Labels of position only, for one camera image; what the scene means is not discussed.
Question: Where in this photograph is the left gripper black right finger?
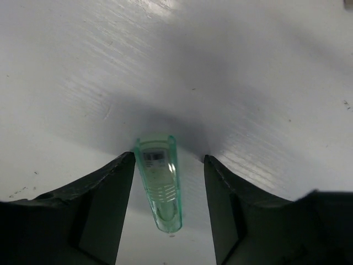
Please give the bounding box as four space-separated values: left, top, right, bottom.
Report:
204 155 352 264

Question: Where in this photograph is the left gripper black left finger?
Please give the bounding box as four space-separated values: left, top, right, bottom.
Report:
1 152 135 264

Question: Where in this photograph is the green correction tape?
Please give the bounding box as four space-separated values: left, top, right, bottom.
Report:
133 134 183 234

